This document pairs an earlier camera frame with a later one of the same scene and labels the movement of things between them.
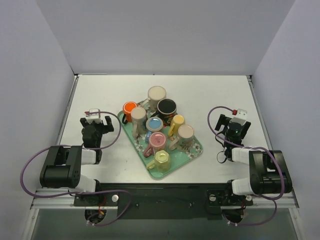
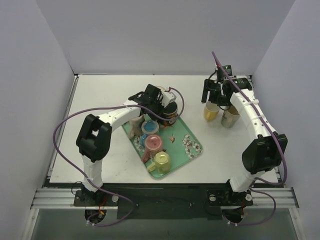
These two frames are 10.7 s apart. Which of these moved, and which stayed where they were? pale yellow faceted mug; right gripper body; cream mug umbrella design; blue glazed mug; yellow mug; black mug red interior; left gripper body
Moved: blue glazed mug; cream mug umbrella design; yellow mug; left gripper body; right gripper body
Stayed: black mug red interior; pale yellow faceted mug
